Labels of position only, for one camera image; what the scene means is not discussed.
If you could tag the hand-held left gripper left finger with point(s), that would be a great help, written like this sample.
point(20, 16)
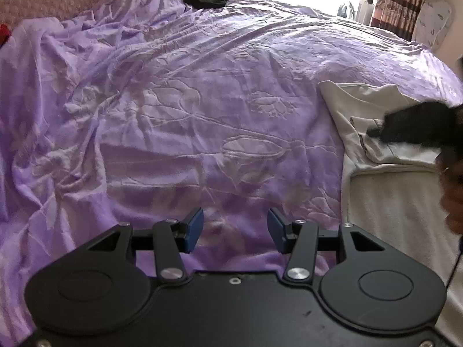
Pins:
point(194, 226)

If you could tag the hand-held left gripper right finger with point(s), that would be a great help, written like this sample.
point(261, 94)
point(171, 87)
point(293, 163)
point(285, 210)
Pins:
point(275, 226)

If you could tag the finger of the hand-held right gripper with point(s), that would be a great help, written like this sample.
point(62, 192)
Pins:
point(376, 132)

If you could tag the white printed t-shirt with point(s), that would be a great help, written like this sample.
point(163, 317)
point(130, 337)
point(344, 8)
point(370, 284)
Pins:
point(347, 115)

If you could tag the person's right hand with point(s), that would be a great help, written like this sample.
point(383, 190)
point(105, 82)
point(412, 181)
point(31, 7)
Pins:
point(452, 188)

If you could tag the white fleecy blanket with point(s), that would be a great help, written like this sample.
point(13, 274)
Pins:
point(390, 217)

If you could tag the white patterned ironing board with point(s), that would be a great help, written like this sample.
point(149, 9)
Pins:
point(432, 21)

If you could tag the striped brown curtain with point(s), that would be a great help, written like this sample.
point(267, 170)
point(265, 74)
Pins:
point(401, 3)

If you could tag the white appliance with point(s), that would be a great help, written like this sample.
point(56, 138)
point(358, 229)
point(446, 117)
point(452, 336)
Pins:
point(365, 7)

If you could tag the purple embossed bed sheet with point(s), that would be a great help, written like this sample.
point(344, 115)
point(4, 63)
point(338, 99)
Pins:
point(162, 97)

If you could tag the red cloth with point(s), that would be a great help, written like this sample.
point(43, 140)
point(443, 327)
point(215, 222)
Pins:
point(4, 32)

